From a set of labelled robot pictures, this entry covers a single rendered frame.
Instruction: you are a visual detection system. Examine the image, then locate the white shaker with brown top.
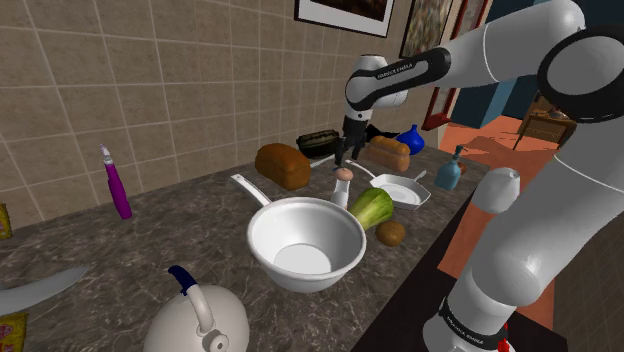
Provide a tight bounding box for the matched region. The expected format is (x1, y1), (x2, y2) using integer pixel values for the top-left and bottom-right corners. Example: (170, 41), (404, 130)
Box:
(329, 167), (355, 210)

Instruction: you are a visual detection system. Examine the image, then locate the brown potato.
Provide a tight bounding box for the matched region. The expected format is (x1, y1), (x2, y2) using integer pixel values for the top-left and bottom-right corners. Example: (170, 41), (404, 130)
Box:
(374, 220), (407, 248)

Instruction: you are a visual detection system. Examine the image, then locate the blue vase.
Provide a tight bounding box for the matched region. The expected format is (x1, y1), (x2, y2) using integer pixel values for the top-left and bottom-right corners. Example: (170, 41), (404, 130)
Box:
(395, 124), (426, 157)

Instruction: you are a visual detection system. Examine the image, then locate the yellow box with red print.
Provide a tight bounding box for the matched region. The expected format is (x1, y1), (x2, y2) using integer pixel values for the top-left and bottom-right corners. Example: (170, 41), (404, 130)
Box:
(0, 311), (30, 352)

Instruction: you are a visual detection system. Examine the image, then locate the purple peeler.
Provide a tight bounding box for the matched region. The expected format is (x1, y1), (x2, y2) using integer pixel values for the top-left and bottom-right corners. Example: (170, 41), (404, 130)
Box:
(98, 143), (134, 221)

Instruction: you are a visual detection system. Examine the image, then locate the white square pan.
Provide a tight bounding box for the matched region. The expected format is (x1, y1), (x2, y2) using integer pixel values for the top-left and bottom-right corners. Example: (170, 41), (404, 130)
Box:
(344, 159), (433, 211)

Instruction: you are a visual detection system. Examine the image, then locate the wooden side table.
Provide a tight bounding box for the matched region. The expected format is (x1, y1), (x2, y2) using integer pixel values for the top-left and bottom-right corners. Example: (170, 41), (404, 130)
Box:
(511, 93), (579, 151)

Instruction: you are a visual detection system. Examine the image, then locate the dark robot stand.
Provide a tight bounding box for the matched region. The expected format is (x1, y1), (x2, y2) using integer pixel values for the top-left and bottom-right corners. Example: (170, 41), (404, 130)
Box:
(350, 265), (570, 352)

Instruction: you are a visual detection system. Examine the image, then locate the dark brown bread loaf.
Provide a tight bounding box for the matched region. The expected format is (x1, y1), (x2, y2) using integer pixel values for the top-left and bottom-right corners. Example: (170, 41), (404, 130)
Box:
(254, 142), (313, 192)

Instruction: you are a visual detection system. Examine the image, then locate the light blue bottle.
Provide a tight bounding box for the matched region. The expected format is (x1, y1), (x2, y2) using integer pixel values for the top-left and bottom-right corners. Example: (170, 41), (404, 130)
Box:
(433, 145), (465, 192)

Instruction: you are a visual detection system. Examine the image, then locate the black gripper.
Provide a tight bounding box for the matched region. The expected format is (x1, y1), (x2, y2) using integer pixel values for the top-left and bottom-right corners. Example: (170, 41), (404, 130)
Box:
(334, 115), (367, 167)

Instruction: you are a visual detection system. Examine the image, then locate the small yellow box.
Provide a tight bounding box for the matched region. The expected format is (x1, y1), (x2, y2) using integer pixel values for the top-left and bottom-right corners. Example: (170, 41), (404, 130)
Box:
(0, 202), (14, 241)

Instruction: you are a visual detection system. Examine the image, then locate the black toaster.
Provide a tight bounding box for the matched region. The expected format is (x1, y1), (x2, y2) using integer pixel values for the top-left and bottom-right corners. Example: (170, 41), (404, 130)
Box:
(295, 128), (341, 160)

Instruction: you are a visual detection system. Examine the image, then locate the flat black object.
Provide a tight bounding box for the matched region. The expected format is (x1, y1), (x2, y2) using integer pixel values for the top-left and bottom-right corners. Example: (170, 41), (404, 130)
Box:
(365, 124), (402, 141)

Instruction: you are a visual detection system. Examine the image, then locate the dark framed wall picture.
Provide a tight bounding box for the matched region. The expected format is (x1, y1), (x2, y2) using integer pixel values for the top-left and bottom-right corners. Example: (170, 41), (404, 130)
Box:
(399, 0), (457, 60)

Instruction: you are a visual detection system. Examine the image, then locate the grey knife blade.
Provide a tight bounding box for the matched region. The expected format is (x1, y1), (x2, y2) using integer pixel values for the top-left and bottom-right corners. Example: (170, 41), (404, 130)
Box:
(0, 265), (90, 318)

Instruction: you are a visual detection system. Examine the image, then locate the green lettuce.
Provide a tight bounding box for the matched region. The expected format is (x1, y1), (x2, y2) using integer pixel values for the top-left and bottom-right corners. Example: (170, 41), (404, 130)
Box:
(347, 187), (395, 232)

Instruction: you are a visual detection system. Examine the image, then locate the white kettle with blue handle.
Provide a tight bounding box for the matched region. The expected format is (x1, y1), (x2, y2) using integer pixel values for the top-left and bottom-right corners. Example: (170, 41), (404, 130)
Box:
(143, 264), (251, 352)

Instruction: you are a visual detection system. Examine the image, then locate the white framed wall picture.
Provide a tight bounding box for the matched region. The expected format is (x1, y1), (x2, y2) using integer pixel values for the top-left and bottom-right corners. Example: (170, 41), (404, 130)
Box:
(293, 0), (397, 39)

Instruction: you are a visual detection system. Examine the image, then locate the large white saucepan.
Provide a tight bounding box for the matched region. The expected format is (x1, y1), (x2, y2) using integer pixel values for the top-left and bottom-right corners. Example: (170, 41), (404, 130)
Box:
(229, 173), (368, 294)

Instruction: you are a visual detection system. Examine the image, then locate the red door frame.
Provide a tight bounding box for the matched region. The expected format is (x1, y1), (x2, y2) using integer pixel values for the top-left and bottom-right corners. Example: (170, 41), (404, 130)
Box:
(420, 0), (492, 132)

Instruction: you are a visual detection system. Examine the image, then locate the light brown bread loaf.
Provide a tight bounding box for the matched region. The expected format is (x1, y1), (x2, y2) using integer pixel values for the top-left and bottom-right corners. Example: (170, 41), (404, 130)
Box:
(364, 135), (412, 173)

